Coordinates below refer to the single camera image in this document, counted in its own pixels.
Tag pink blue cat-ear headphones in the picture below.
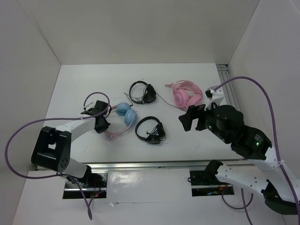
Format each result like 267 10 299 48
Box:
105 102 138 141

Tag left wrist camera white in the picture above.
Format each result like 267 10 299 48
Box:
81 107 100 116

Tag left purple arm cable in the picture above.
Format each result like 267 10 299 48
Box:
4 91 111 220

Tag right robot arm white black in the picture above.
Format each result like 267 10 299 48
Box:
179 105 300 215

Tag black headphones far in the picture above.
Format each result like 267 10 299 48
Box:
129 81 157 105

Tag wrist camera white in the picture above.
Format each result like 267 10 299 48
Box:
204 86 225 111
81 107 100 116

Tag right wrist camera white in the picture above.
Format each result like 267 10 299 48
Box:
204 86 225 111

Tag black headphones near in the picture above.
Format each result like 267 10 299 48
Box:
135 116 167 145

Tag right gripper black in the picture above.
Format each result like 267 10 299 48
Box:
177 98 229 143

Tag aluminium side rail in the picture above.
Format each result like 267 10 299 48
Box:
216 64 240 111

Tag black headphones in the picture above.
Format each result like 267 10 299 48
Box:
135 116 167 145
129 81 157 105

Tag thin black headphone cable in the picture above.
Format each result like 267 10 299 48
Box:
124 92 190 111

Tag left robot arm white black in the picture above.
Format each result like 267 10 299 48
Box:
31 100 110 188

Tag aluminium front rail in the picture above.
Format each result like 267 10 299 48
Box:
84 159 256 171

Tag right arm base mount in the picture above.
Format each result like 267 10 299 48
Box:
187 170 234 197

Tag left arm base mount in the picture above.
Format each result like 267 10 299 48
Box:
62 171 108 200

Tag pink gaming headset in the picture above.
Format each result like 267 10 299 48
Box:
165 80 203 110

